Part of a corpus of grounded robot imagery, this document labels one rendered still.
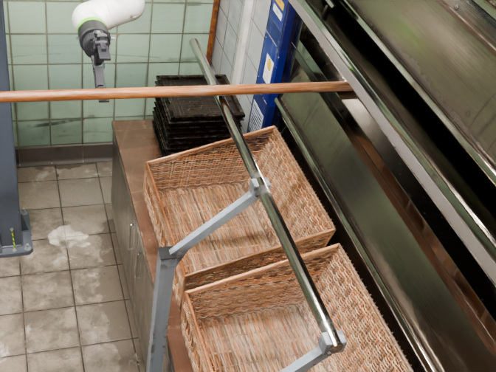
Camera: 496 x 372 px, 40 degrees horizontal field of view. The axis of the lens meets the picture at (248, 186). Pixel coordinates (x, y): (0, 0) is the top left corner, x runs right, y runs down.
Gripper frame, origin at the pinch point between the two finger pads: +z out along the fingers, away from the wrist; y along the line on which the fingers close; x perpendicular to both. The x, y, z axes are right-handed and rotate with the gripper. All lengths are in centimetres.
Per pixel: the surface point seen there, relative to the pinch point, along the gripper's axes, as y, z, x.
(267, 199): 1, 53, -32
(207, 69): 1.2, -6.6, -31.6
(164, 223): 47, 12, -19
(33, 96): -1.0, 9.5, 19.4
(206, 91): -1.3, 9.5, -27.1
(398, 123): -26, 61, -54
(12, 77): 70, -113, 24
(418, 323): 22, 80, -67
